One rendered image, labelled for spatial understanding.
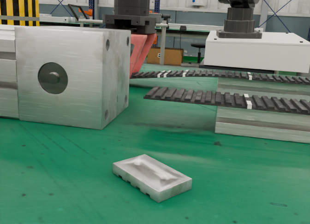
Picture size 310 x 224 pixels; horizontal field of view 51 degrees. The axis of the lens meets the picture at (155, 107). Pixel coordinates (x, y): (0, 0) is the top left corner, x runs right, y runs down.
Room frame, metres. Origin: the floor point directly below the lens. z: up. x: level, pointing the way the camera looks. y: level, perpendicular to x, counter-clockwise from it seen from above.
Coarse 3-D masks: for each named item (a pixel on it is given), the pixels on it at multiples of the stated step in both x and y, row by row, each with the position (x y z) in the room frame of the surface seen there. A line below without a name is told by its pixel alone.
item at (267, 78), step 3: (258, 75) 0.52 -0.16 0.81; (261, 75) 0.51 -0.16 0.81; (267, 75) 0.51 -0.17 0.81; (261, 78) 0.49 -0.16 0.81; (264, 78) 0.48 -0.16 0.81; (267, 78) 0.49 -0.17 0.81; (270, 78) 0.48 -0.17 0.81; (267, 81) 0.48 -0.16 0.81; (270, 81) 0.48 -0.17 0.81; (273, 81) 0.48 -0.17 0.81
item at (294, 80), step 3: (288, 78) 0.49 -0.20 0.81; (291, 78) 0.49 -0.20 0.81; (294, 78) 0.50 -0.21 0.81; (297, 78) 0.49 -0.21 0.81; (288, 81) 0.48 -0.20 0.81; (291, 81) 0.47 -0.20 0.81; (294, 81) 0.47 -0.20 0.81; (297, 81) 0.48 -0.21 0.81; (300, 81) 0.47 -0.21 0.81; (300, 84) 0.47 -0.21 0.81
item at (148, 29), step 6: (150, 24) 0.53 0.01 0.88; (138, 30) 0.52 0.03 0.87; (144, 30) 0.52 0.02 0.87; (150, 30) 0.53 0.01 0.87; (150, 36) 0.57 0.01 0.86; (150, 42) 0.57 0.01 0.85; (144, 48) 0.57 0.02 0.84; (144, 54) 0.57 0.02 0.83; (138, 60) 0.57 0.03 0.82; (138, 66) 0.57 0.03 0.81; (138, 72) 0.57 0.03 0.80
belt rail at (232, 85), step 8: (224, 80) 0.50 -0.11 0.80; (232, 80) 0.50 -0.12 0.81; (240, 80) 0.50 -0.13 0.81; (248, 80) 0.49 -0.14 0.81; (224, 88) 0.50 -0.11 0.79; (232, 88) 0.50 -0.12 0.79; (240, 88) 0.50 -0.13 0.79; (248, 88) 0.50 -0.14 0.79; (256, 88) 0.50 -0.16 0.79; (264, 88) 0.50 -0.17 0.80; (272, 88) 0.49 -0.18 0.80; (280, 88) 0.49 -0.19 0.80; (288, 88) 0.48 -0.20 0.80; (296, 88) 0.48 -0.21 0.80; (304, 88) 0.48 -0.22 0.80; (280, 96) 0.49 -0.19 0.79; (288, 96) 0.48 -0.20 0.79; (296, 96) 0.48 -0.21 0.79; (304, 96) 0.48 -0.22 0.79
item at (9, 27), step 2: (0, 24) 0.63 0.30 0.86; (2, 24) 0.63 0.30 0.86; (0, 26) 0.55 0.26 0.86; (2, 26) 0.55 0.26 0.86; (4, 26) 0.55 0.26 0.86; (6, 26) 0.61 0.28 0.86; (8, 26) 0.61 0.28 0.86; (10, 26) 0.61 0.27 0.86; (12, 26) 0.61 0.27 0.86; (14, 26) 0.61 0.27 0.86; (0, 28) 0.53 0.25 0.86; (2, 28) 0.53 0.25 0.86; (4, 28) 0.53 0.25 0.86; (6, 28) 0.53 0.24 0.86; (8, 28) 0.53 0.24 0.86; (10, 28) 0.53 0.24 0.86; (12, 28) 0.53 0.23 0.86; (8, 30) 0.53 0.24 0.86; (10, 30) 0.53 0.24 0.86; (12, 30) 0.53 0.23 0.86; (14, 30) 0.53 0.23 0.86
